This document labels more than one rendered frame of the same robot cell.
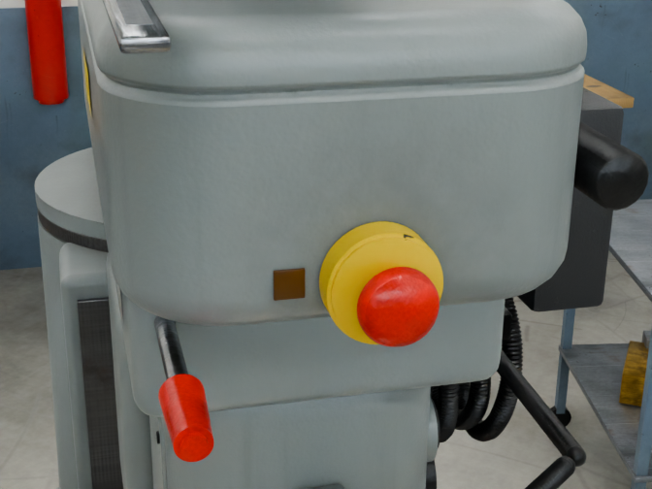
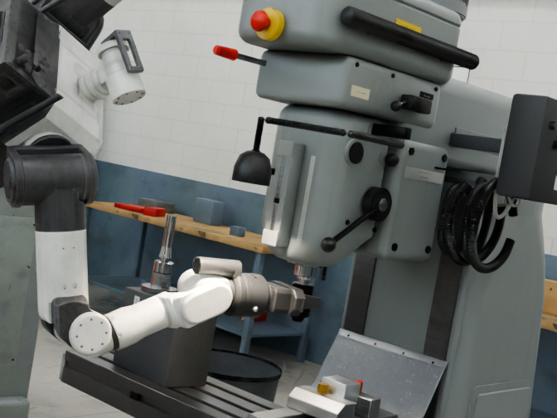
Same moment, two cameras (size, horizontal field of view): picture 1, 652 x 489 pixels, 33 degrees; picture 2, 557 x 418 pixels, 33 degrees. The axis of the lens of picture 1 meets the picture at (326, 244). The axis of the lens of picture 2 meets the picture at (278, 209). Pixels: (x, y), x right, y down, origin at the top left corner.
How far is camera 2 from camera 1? 168 cm
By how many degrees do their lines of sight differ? 57
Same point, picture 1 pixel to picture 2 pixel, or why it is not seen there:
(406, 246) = (271, 11)
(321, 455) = (302, 132)
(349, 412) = (312, 118)
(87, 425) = not seen: hidden behind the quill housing
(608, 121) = (538, 101)
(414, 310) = (257, 18)
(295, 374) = (288, 87)
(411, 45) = not seen: outside the picture
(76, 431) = not seen: hidden behind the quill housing
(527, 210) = (308, 11)
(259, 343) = (282, 75)
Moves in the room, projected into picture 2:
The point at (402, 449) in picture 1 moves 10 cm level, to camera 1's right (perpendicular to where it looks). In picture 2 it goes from (325, 138) to (356, 143)
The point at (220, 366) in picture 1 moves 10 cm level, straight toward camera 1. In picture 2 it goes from (273, 80) to (234, 70)
